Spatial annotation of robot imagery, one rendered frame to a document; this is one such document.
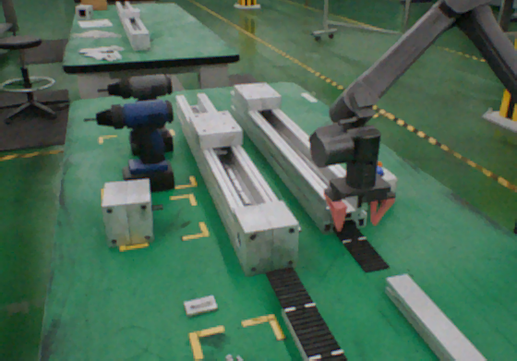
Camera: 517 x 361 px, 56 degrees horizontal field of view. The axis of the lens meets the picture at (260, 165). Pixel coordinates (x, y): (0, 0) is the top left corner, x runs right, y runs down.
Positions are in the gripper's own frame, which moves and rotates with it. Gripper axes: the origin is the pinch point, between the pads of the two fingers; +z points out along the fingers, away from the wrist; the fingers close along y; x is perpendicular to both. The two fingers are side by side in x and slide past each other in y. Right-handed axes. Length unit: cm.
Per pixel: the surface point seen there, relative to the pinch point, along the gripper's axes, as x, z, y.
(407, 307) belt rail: 21.9, 2.4, 1.9
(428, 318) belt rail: 25.6, 1.6, 0.6
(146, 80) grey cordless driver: -59, -17, 35
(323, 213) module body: -4.9, -0.3, 5.0
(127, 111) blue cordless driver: -34, -16, 41
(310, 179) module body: -13.4, -4.0, 4.5
